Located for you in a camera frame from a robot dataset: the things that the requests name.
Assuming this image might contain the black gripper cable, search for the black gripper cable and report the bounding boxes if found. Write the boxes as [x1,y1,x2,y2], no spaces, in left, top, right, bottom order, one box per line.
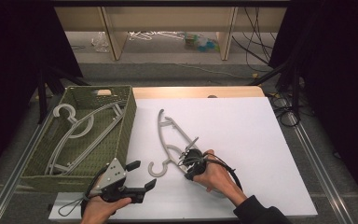
[57,169,110,218]
[202,152,244,191]

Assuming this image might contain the black cable bundle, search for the black cable bundle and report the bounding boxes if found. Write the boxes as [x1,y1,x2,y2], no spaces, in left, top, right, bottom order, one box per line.
[267,91,302,129]

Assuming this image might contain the green woven basket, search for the green woven basket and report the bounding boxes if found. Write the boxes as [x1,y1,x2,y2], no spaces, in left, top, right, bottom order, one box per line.
[20,85,138,194]

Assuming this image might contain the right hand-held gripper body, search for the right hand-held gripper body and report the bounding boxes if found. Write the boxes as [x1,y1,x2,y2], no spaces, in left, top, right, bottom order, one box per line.
[181,148,208,181]

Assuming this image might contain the white table mat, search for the white table mat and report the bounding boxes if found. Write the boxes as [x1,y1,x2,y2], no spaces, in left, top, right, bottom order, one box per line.
[48,96,319,222]

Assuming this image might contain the person's right hand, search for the person's right hand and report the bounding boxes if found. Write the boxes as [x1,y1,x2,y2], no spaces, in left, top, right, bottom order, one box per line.
[193,148,241,200]

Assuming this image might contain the black curtain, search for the black curtain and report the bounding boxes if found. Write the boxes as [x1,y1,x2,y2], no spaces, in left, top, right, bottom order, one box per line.
[268,0,358,213]
[0,0,83,188]

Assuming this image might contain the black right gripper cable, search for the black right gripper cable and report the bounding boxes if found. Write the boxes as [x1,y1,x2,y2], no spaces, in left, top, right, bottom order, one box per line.
[202,152,244,191]

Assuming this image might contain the light wooden shelf unit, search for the light wooden shelf unit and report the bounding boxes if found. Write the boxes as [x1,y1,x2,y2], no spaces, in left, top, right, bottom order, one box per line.
[54,6,288,63]

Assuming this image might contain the colourful plastic packets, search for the colourful plastic packets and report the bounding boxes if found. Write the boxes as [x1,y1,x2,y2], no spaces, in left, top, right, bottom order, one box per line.
[184,32,221,53]

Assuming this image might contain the aluminium rail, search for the aluminium rail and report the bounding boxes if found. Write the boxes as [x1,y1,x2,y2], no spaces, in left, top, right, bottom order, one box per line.
[0,102,64,224]
[287,111,355,224]

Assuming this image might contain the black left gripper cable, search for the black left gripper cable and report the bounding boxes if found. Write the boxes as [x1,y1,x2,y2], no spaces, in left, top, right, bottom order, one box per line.
[57,169,110,218]

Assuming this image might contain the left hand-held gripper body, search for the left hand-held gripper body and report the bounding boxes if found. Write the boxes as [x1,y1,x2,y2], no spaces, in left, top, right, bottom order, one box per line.
[88,157,147,205]

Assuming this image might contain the person's left hand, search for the person's left hand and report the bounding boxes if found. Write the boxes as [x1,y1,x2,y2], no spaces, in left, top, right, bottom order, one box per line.
[79,195,133,224]

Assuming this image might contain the clear plastic bag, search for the clear plastic bag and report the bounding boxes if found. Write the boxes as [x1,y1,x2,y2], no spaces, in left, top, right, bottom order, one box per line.
[90,31,110,53]

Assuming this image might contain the hanging black cables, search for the hanging black cables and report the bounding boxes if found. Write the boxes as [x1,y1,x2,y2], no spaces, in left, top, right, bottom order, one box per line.
[231,6,278,64]

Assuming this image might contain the grey plastic hanger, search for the grey plastic hanger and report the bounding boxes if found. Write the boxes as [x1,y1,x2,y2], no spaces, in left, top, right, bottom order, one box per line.
[48,104,127,175]
[45,101,128,175]
[147,108,200,179]

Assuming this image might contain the pile of white hangers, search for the pile of white hangers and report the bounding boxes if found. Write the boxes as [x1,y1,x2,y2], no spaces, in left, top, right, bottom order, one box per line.
[128,30,186,42]

